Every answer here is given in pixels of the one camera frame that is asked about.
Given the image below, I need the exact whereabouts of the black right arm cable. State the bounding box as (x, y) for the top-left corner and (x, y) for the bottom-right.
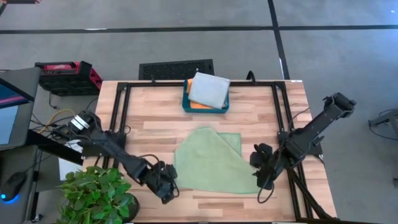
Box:
(285, 166), (340, 222)

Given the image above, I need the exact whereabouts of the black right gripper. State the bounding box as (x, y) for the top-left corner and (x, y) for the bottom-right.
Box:
(252, 148), (292, 190)

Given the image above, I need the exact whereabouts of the green potted plant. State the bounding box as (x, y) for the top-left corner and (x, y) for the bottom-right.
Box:
(55, 166), (134, 224)

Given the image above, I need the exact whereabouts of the black plant pot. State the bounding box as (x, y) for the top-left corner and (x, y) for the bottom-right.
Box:
(123, 194), (140, 223)

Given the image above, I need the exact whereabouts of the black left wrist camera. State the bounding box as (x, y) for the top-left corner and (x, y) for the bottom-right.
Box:
(157, 162), (178, 184)

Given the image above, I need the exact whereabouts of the white paper sheet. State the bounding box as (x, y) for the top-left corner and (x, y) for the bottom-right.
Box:
(58, 139), (85, 181)

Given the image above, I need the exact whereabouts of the green microfiber towel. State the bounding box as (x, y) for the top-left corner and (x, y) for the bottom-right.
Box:
(173, 126), (261, 195)

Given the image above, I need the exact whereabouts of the black computer mouse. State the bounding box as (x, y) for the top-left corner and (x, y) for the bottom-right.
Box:
(0, 172), (27, 205)

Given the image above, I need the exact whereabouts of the black aluminium table frame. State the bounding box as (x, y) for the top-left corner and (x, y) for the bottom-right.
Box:
(102, 80), (315, 222)

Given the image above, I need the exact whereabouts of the red and black toolbox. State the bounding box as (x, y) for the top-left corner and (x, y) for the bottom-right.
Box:
(34, 60), (103, 96)

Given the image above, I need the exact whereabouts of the black floor tape strip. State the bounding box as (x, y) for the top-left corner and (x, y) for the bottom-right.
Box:
(267, 0), (290, 80)
(0, 25), (398, 34)

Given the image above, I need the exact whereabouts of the grey side desk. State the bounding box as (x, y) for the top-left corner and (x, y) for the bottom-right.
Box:
(0, 144), (40, 224)

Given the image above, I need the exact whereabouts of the yellow cable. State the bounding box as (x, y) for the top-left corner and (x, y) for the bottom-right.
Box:
(39, 108), (77, 134)

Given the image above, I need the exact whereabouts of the grey metal stand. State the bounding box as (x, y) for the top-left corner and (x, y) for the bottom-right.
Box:
(368, 108), (398, 141)

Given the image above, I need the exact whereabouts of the grey-framed computer monitor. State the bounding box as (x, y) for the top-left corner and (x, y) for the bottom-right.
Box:
(0, 67), (41, 152)

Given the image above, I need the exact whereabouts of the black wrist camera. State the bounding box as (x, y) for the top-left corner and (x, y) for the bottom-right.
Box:
(157, 162), (178, 184)
(249, 142), (274, 169)

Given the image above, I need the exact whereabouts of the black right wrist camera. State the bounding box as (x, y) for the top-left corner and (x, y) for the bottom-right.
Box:
(249, 142), (274, 169)

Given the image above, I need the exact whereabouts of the orange microfiber towel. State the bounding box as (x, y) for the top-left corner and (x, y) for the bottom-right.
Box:
(185, 78), (215, 110)

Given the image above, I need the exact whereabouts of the grey waffle microfiber towel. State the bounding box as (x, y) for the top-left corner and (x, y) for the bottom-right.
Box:
(187, 72), (231, 110)

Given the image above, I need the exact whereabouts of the black vent grate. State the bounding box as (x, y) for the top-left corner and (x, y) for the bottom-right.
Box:
(138, 58), (215, 81)

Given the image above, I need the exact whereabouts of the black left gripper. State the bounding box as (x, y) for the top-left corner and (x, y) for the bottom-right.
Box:
(144, 164), (180, 205)

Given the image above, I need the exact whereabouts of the teal plastic bin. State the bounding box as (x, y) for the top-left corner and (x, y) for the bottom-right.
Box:
(182, 78), (230, 114)

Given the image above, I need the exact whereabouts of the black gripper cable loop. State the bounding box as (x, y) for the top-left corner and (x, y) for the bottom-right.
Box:
(256, 182), (277, 205)

